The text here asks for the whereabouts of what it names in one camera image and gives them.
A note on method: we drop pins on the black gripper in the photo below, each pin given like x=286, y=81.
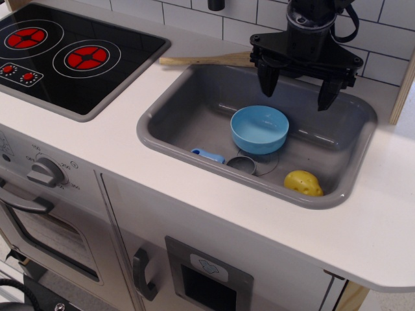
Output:
x=308, y=47

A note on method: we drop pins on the blue handled grey scoop spoon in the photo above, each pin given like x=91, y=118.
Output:
x=240, y=162

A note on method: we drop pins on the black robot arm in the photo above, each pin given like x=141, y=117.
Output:
x=317, y=9

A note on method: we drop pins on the light blue bowl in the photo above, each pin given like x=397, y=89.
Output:
x=259, y=130

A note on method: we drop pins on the grey sink basin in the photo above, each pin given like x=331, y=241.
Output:
x=217, y=118

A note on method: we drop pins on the wooden spatula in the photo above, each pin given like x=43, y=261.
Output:
x=240, y=59

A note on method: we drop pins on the yellow toy cheese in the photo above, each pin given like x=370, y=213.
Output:
x=303, y=182

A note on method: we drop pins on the grey dispenser panel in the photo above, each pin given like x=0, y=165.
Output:
x=207, y=282

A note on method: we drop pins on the black toy stove top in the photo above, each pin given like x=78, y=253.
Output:
x=70, y=64

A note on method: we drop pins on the grey oven knob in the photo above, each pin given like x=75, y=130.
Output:
x=46, y=173

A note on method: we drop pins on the toy oven door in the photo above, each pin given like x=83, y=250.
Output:
x=51, y=240

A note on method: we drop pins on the grey cabinet door handle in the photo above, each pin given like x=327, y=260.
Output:
x=145, y=289

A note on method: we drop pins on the grey oven door handle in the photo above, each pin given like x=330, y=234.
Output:
x=36, y=206

